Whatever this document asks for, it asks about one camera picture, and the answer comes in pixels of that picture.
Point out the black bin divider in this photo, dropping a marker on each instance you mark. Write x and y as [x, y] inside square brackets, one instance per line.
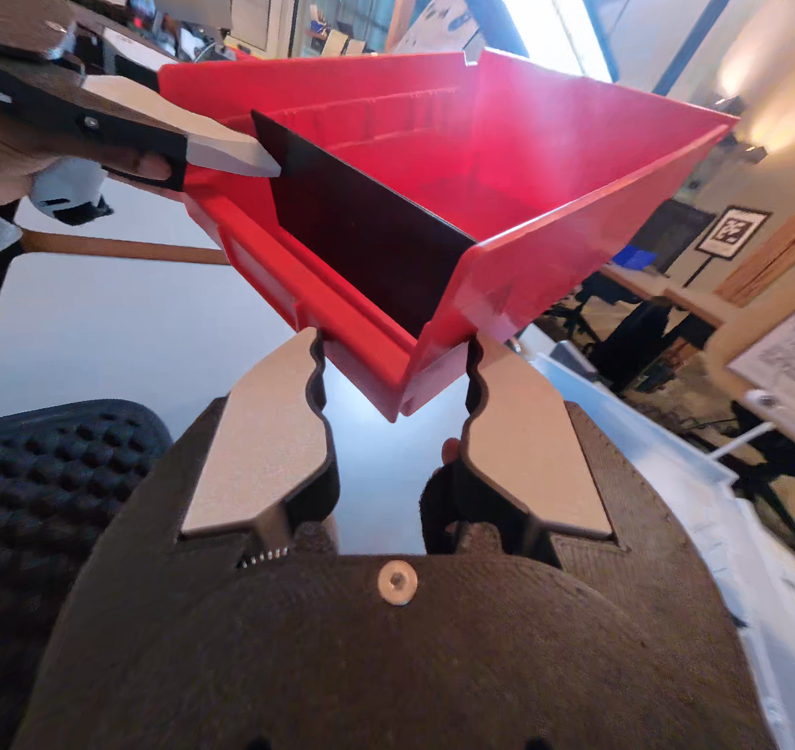
[360, 222]

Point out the wooden table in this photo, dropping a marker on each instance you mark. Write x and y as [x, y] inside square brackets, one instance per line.
[683, 303]

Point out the wooden easel board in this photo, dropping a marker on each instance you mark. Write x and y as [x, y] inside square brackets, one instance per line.
[720, 340]

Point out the black office chair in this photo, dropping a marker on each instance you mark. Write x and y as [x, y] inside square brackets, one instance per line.
[574, 318]

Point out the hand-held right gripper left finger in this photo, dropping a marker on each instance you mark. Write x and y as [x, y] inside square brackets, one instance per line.
[261, 446]

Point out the illustrated instruction sheet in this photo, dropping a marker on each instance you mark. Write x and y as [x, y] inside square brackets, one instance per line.
[773, 359]

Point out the red plastic storage bin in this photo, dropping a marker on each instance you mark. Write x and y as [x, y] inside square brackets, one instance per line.
[559, 160]

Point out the person's left hand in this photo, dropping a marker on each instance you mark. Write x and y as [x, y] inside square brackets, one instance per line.
[146, 168]

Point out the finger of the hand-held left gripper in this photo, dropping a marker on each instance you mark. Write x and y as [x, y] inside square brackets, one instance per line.
[211, 141]

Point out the clear plastic container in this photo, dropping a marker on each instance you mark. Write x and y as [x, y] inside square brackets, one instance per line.
[702, 514]

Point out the wooden stick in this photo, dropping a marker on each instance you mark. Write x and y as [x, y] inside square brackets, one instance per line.
[124, 247]

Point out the printed tag sign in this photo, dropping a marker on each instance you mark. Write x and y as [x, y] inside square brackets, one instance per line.
[733, 231]

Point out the blue box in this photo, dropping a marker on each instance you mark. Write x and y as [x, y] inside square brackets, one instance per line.
[633, 257]

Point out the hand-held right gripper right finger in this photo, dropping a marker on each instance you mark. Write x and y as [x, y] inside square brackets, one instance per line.
[528, 446]

